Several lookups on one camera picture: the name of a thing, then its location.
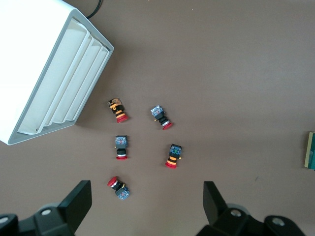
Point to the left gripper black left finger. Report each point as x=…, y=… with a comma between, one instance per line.
x=73, y=206

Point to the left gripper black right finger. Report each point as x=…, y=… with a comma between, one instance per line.
x=216, y=211

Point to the red button orange striped collar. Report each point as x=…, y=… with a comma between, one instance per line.
x=173, y=155

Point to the red button grey blue body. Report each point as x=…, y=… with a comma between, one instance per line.
x=121, y=147

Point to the red button clear orange body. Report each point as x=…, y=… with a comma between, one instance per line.
x=118, y=111

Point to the red button angled blue body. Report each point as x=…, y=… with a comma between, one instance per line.
x=160, y=115

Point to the white slotted storage box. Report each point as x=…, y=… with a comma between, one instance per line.
x=37, y=49

